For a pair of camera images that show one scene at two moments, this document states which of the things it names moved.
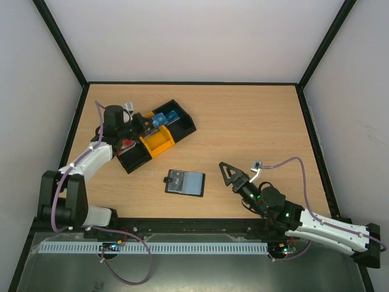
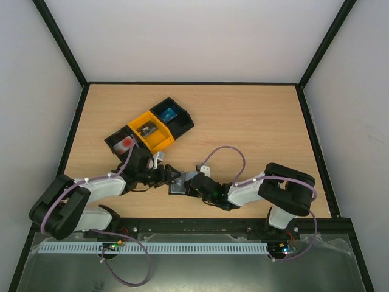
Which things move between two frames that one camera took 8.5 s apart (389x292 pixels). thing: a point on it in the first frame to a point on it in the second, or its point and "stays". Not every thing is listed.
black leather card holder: (185, 182) stays
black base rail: (175, 227) stays
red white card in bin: (126, 145) stays
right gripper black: (239, 179) to (188, 185)
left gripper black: (143, 126) to (163, 177)
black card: (177, 185) stays
